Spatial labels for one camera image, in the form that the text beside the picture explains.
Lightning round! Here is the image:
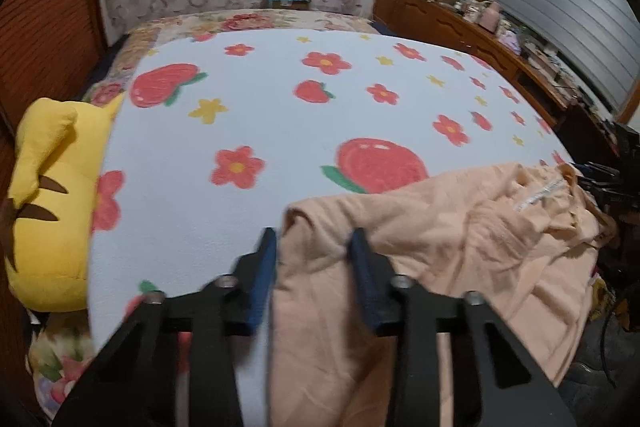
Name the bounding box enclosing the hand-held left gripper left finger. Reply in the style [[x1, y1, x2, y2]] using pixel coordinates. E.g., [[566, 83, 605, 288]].
[[52, 227, 278, 427]]

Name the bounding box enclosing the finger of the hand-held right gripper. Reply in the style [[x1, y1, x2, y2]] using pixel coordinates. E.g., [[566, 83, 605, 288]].
[[570, 162, 623, 188], [575, 187, 621, 208]]

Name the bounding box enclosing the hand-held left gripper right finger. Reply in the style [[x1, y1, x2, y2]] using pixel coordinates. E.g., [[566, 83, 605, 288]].
[[347, 227, 576, 427]]

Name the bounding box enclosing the peach printed t-shirt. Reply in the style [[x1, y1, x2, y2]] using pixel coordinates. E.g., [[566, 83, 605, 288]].
[[270, 162, 621, 427]]

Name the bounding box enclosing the strawberry flower print blanket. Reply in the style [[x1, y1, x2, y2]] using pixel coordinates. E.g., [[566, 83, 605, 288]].
[[87, 29, 581, 427]]

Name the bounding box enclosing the pink thermos jug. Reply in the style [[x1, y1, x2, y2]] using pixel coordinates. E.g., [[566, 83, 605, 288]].
[[480, 2, 503, 30]]

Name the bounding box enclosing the wooden sideboard cabinet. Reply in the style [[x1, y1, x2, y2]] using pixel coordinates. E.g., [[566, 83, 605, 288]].
[[372, 0, 616, 142]]

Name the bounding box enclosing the yellow plush toy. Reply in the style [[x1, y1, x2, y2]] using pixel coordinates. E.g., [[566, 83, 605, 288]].
[[0, 94, 126, 313]]

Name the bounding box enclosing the floral quilt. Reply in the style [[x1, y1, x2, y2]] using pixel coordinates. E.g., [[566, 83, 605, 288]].
[[27, 8, 381, 423]]

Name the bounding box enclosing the wooden louvered wardrobe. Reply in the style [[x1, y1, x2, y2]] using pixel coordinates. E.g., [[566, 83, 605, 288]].
[[0, 0, 108, 148]]

